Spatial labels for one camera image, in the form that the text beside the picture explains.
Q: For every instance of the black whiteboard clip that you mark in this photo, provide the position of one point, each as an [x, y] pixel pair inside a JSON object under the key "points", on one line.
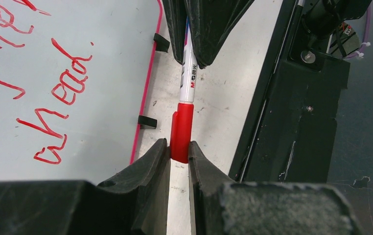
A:
{"points": [[162, 44], [147, 122]]}

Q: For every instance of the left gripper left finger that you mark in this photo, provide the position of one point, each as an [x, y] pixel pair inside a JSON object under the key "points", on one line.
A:
{"points": [[132, 202]]}

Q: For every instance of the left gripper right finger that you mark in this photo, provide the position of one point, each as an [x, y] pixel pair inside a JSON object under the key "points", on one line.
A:
{"points": [[221, 206]]}

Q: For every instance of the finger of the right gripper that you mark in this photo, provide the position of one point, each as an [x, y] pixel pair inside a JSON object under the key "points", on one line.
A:
{"points": [[211, 21], [176, 19]]}

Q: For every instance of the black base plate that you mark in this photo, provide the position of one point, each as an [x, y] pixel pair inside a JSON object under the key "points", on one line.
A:
{"points": [[290, 128]]}

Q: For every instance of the red marker cap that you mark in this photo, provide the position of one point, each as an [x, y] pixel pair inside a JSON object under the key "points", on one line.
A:
{"points": [[181, 128]]}

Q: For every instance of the pink framed whiteboard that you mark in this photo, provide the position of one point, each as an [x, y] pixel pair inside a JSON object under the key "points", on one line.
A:
{"points": [[73, 81]]}

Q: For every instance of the white whiteboard marker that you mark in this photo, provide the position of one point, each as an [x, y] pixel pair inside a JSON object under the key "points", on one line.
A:
{"points": [[189, 70]]}

